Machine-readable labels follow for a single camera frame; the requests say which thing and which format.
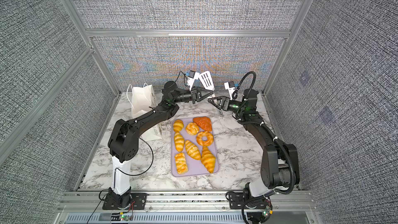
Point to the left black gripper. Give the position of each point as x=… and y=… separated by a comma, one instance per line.
x=195, y=94

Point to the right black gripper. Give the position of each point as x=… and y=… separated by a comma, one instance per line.
x=224, y=104

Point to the large croissant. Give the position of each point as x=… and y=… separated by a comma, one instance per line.
x=208, y=160

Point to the white paper gift bag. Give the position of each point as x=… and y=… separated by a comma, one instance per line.
x=142, y=99

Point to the rectangular flaky pastry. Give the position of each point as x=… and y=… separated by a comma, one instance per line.
x=181, y=163

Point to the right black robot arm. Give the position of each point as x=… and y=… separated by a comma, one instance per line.
x=279, y=170

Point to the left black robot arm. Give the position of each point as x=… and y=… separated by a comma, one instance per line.
x=124, y=140

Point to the reddish brown triangular bread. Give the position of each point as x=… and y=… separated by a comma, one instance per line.
x=204, y=123

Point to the round flaky bun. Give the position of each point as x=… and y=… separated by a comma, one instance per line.
x=192, y=128

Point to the small round croissant top left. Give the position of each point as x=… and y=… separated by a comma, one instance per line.
x=178, y=125

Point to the lavender plastic tray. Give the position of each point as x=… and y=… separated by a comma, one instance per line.
x=195, y=167

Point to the croissant centre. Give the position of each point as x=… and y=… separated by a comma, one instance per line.
x=192, y=150

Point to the croissant left middle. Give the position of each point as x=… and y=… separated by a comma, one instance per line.
x=179, y=142

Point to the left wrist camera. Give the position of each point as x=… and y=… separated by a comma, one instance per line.
x=192, y=76

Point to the glazed ring donut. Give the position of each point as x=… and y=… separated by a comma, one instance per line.
x=205, y=138

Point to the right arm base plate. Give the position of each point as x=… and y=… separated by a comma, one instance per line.
x=240, y=199

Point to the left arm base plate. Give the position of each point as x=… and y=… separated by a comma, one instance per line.
x=136, y=201

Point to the aluminium front rail frame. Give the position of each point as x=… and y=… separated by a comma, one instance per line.
x=181, y=207

